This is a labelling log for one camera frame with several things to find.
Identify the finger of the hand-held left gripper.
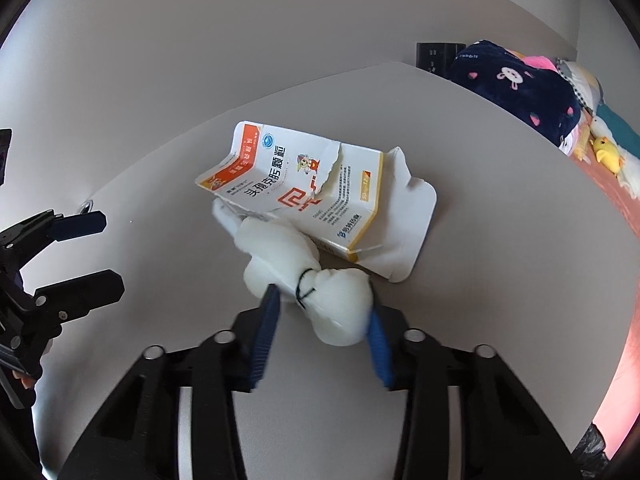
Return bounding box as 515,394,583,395
31,269,126,325
0,209,107,262

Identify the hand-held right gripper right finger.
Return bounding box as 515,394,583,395
366,304,597,480

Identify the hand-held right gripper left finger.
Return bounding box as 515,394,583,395
42,282,283,480

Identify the torn white medicine box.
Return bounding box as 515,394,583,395
195,121,438,284

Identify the black plastic bag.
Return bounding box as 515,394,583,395
570,422,614,480

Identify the pink bed sheet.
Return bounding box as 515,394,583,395
569,149,640,461

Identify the navy rabbit print blanket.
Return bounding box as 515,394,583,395
445,39,594,147

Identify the black power strip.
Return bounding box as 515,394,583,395
416,42,467,75

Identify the yellow duck plush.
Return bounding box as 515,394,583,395
592,135,626,177

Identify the white goose plush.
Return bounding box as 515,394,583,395
589,115,640,192

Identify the pink plush toy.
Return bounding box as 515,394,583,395
520,54,559,70

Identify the teal bed cover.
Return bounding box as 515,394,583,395
597,102,640,148

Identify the grey checkered pillow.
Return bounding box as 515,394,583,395
556,59,607,112

